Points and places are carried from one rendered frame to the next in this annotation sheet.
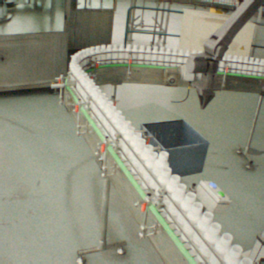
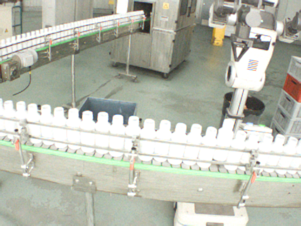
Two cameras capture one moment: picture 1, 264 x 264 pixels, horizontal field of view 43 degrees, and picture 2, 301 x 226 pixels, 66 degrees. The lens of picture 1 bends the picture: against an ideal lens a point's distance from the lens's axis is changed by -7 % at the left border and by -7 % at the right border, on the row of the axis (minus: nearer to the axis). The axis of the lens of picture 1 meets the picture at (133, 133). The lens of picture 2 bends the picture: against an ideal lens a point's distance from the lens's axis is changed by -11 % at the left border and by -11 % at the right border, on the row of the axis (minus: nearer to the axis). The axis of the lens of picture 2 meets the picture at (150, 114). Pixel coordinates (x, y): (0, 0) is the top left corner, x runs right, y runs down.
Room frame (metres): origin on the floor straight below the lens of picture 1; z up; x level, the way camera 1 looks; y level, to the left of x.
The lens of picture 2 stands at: (1.08, 0.73, 1.63)
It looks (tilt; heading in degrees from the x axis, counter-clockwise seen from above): 28 degrees down; 298
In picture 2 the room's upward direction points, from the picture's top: 7 degrees clockwise
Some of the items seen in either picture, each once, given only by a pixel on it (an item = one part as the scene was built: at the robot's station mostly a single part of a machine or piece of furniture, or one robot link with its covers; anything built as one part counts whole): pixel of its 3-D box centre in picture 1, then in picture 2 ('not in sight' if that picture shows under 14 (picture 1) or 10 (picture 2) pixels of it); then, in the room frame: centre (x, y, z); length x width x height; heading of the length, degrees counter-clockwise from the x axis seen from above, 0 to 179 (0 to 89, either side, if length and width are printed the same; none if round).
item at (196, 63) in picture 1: (204, 58); (251, 9); (1.24, -0.22, 1.61); 0.12 x 0.09 x 0.12; 117
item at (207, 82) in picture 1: (207, 80); (242, 32); (1.26, -0.26, 1.51); 0.10 x 0.07 x 0.07; 118
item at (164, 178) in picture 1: (163, 185); (236, 150); (1.16, -0.15, 1.08); 0.06 x 0.06 x 0.17
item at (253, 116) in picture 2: not in sight; (237, 127); (1.38, -1.82, 0.32); 0.45 x 0.45 x 0.64
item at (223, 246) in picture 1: (221, 253); not in sight; (0.80, -0.34, 1.08); 0.06 x 0.06 x 0.17
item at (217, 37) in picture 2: not in sight; (219, 27); (3.42, -7.54, 0.55); 0.40 x 0.40 x 1.10; 28
